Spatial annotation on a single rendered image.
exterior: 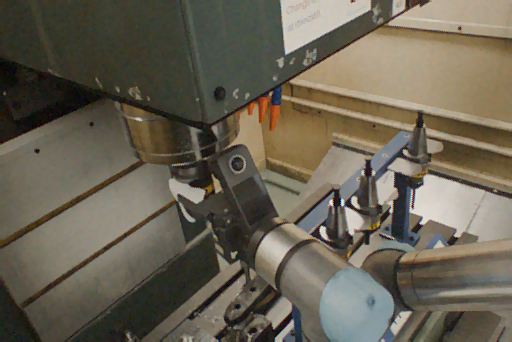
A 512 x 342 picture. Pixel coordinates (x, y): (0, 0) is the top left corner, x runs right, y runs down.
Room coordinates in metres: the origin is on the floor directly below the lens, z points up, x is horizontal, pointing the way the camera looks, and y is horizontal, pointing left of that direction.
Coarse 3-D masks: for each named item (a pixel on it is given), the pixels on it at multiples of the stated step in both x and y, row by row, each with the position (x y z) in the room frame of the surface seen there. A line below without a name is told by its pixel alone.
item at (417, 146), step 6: (414, 126) 0.89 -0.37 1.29; (414, 132) 0.88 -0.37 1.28; (420, 132) 0.87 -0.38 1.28; (414, 138) 0.88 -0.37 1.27; (420, 138) 0.87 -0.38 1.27; (426, 138) 0.88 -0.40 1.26; (414, 144) 0.88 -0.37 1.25; (420, 144) 0.87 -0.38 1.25; (426, 144) 0.87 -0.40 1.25; (408, 150) 0.89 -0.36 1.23; (414, 150) 0.87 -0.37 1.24; (420, 150) 0.87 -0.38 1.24; (426, 150) 0.87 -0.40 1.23
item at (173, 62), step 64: (0, 0) 0.59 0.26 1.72; (64, 0) 0.47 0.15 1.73; (128, 0) 0.40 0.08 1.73; (192, 0) 0.36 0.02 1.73; (256, 0) 0.41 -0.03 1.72; (384, 0) 0.56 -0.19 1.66; (64, 64) 0.51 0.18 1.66; (128, 64) 0.42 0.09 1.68; (192, 64) 0.36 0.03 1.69; (256, 64) 0.40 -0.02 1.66
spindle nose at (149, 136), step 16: (128, 112) 0.52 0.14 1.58; (144, 112) 0.51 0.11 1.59; (128, 128) 0.53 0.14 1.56; (144, 128) 0.51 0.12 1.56; (160, 128) 0.51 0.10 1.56; (176, 128) 0.50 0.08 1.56; (192, 128) 0.51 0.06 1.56; (224, 128) 0.53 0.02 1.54; (128, 144) 0.54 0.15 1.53; (144, 144) 0.52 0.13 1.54; (160, 144) 0.51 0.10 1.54; (176, 144) 0.50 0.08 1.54; (192, 144) 0.51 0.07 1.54; (208, 144) 0.51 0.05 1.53; (224, 144) 0.53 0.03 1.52; (144, 160) 0.52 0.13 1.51; (160, 160) 0.51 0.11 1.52; (176, 160) 0.51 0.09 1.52; (192, 160) 0.51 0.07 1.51
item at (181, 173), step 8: (208, 160) 0.57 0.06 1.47; (176, 168) 0.56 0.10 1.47; (184, 168) 0.56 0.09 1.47; (192, 168) 0.55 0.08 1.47; (200, 168) 0.57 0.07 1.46; (208, 168) 0.57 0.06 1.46; (176, 176) 0.57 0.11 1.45; (184, 176) 0.56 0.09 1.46; (192, 176) 0.56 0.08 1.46; (200, 176) 0.56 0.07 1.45
